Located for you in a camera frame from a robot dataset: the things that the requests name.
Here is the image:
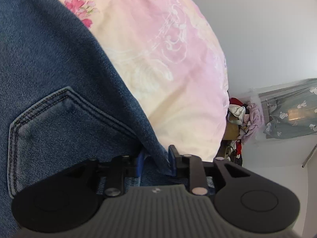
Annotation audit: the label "pink floral quilt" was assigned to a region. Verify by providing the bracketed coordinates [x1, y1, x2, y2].
[35, 0, 230, 163]

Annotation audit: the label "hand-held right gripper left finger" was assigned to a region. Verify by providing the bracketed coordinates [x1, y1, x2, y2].
[63, 151, 145, 198]

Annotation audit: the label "lilac fluffy garment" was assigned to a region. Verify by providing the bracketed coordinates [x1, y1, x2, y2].
[238, 102, 263, 145]

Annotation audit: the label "blue denim pants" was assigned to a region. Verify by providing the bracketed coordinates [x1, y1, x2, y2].
[0, 0, 215, 238]

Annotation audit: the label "red black printed garment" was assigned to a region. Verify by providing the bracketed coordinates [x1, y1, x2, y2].
[227, 139, 244, 167]

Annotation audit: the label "grey printed cloth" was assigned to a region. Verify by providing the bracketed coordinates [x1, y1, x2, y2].
[259, 78, 317, 140]

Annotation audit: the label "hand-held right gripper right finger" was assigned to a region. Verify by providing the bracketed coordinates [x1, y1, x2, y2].
[168, 144, 250, 195]

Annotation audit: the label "metal pole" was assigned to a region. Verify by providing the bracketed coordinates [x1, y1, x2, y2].
[302, 144, 317, 169]

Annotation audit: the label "white grey garment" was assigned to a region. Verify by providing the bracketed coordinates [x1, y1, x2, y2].
[227, 105, 246, 125]

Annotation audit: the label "brown wooden furniture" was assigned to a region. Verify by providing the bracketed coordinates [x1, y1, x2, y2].
[223, 121, 240, 140]

